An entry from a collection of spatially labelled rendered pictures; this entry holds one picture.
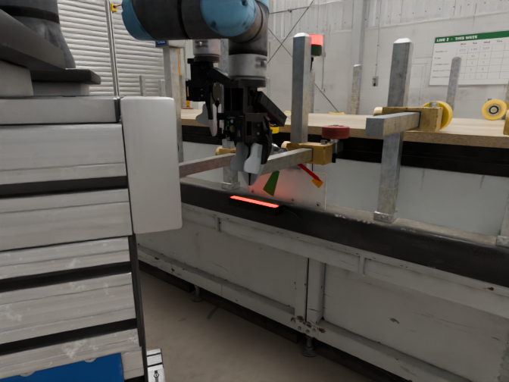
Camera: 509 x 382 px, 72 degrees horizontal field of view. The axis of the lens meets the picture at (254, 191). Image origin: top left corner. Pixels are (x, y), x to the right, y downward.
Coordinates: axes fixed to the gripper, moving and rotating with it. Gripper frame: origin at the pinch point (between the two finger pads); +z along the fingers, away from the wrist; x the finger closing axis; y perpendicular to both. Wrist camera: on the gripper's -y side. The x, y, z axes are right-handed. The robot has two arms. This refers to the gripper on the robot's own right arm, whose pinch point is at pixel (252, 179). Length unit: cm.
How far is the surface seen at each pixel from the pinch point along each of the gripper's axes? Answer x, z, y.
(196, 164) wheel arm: -23.5, 0.3, -6.4
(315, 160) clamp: 2.6, -1.5, -23.9
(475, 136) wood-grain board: 36, -9, -45
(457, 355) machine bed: 40, 57, -51
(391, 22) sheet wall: -205, -189, -758
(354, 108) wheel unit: -30, -14, -133
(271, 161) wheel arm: 1.5, -3.3, -4.9
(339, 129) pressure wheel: 2.7, -8.7, -38.0
